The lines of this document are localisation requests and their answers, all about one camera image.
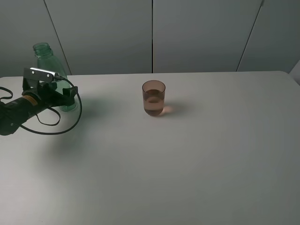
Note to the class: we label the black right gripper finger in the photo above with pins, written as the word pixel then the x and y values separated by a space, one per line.
pixel 66 99

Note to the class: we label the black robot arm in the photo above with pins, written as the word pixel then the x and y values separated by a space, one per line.
pixel 15 113

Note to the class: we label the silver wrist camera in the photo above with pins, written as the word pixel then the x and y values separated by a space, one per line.
pixel 37 74

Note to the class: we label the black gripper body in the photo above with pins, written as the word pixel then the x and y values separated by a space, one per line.
pixel 41 94

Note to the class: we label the pink translucent plastic cup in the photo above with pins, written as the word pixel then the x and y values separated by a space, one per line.
pixel 153 92

